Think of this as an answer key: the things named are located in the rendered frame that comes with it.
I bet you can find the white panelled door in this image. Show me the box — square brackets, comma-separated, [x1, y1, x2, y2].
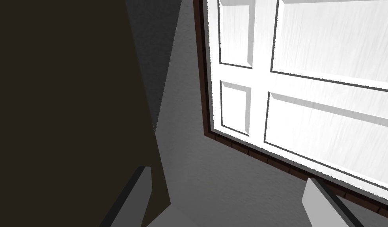
[203, 0, 388, 205]

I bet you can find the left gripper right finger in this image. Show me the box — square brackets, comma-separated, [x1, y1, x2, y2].
[301, 177, 366, 227]

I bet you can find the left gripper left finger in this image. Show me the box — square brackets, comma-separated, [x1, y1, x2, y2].
[99, 166, 153, 227]

